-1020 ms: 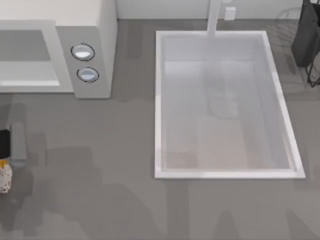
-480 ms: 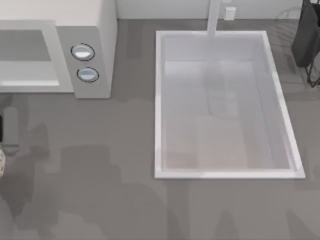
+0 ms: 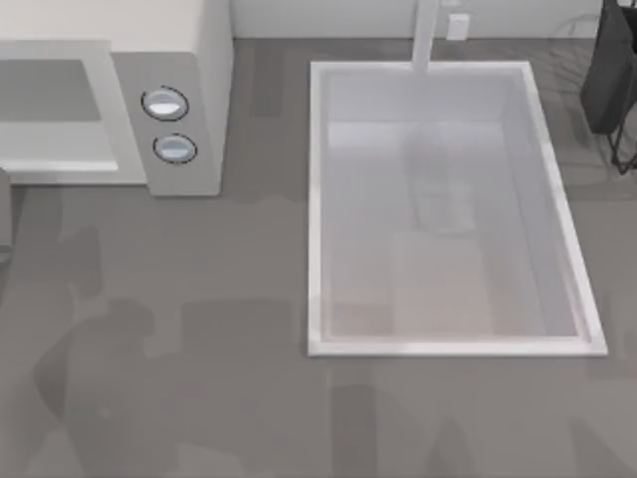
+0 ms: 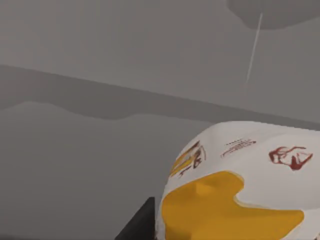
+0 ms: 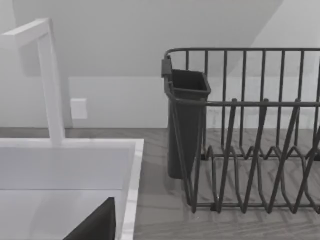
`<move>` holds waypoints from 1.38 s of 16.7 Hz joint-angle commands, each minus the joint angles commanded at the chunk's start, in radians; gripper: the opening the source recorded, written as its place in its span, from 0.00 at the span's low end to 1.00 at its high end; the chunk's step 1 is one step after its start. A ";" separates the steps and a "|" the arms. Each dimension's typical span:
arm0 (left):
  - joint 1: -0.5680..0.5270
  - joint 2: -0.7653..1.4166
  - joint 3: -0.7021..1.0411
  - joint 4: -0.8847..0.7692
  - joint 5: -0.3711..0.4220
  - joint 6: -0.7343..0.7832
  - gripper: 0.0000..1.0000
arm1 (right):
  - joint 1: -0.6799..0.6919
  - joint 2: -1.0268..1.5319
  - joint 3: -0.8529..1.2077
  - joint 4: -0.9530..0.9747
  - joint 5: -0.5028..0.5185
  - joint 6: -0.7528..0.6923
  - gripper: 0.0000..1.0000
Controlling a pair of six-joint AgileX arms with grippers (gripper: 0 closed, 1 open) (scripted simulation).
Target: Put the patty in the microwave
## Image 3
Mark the pale microwave door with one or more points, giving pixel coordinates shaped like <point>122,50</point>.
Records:
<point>55,144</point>

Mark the pale microwave oven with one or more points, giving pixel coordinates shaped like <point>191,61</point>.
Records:
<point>209,99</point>

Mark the tall white tap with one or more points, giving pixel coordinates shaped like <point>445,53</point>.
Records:
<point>423,35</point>

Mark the small round microwave knob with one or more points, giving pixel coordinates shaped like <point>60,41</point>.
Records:
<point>174,148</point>

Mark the large round microwave knob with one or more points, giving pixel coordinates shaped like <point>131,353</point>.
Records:
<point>164,103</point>

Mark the white sink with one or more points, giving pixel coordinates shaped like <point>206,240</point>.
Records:
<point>448,224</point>

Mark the white wall socket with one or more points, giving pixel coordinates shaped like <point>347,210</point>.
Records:
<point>458,26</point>

